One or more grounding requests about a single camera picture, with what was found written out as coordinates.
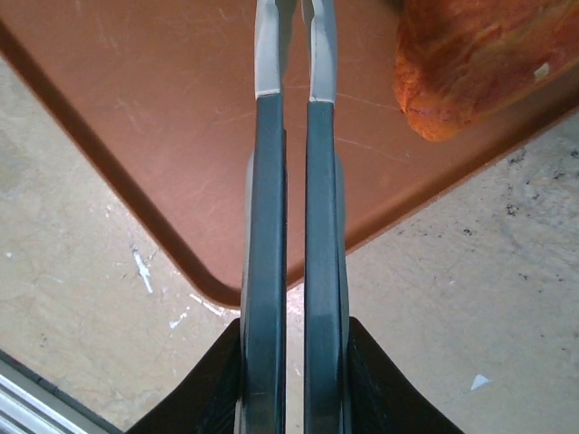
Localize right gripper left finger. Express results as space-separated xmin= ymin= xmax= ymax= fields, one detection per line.
xmin=128 ymin=152 xmax=257 ymax=434

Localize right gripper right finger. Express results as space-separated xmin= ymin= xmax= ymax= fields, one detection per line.
xmin=334 ymin=153 xmax=465 ymax=434

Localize metal tongs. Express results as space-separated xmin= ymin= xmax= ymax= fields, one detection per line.
xmin=239 ymin=0 xmax=353 ymax=434

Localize braided fake bread loaf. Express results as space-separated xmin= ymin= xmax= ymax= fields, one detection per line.
xmin=392 ymin=0 xmax=579 ymax=144

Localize brown plastic tray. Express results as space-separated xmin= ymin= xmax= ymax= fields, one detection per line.
xmin=0 ymin=0 xmax=579 ymax=308

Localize aluminium mounting rail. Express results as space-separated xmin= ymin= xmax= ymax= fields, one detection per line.
xmin=0 ymin=350 xmax=126 ymax=434

